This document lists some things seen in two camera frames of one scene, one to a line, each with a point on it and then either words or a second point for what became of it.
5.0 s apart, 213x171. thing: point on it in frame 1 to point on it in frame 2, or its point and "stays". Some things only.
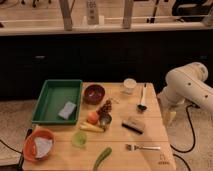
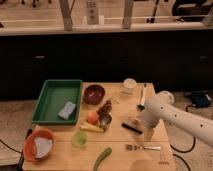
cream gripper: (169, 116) to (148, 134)
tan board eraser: (134, 125) stays
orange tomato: (92, 117) stays
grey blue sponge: (67, 110) stays
